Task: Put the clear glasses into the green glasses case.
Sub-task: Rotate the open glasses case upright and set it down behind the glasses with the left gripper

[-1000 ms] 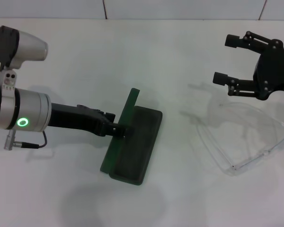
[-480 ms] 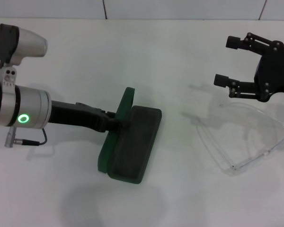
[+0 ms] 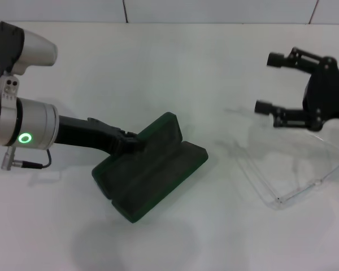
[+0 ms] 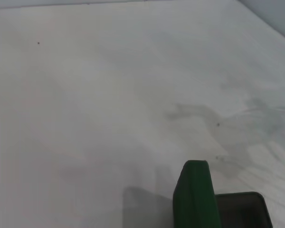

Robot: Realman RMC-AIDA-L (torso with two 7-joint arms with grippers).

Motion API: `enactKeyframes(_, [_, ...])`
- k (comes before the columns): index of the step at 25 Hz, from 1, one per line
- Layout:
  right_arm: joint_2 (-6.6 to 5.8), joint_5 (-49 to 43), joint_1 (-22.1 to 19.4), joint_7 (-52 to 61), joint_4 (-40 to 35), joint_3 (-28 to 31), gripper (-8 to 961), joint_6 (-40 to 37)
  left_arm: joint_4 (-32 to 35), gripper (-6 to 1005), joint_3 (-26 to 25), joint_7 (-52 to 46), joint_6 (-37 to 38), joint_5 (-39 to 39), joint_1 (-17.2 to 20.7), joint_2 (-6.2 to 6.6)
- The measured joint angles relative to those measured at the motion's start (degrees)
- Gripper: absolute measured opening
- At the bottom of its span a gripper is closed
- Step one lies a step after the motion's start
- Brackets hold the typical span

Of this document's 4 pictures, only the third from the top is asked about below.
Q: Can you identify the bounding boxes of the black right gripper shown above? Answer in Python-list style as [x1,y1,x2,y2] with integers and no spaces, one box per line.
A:
[254,46,339,133]

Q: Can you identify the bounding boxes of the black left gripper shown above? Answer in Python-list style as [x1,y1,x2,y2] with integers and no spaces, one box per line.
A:
[58,114,145,156]

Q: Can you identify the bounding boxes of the green glasses case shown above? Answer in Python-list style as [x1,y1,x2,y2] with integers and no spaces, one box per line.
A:
[92,111,209,224]

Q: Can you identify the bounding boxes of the clear white glasses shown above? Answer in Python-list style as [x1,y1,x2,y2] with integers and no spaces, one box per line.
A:
[224,108,339,211]

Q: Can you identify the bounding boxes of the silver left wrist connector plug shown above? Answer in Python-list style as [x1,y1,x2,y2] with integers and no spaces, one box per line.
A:
[1,146,18,172]

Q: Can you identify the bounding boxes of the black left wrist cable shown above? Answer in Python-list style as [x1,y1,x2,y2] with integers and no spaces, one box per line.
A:
[8,148,51,170]

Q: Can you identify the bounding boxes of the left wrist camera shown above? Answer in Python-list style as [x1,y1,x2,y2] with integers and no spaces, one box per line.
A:
[0,75,21,101]

